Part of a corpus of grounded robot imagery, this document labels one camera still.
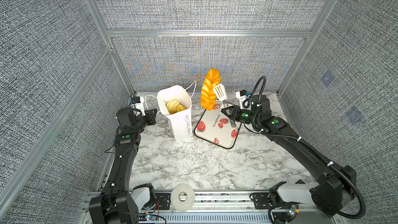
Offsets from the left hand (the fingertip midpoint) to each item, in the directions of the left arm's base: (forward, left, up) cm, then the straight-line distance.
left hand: (156, 109), depth 79 cm
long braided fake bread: (+2, -26, +6) cm, 27 cm away
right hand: (-5, -33, +3) cm, 33 cm away
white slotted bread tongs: (+3, -33, +7) cm, 34 cm away
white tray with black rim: (+3, -33, -24) cm, 41 cm away
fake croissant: (+7, -11, -8) cm, 16 cm away
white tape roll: (-39, -11, -24) cm, 47 cm away
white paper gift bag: (-6, -12, -4) cm, 14 cm away
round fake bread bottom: (+11, -7, -10) cm, 17 cm away
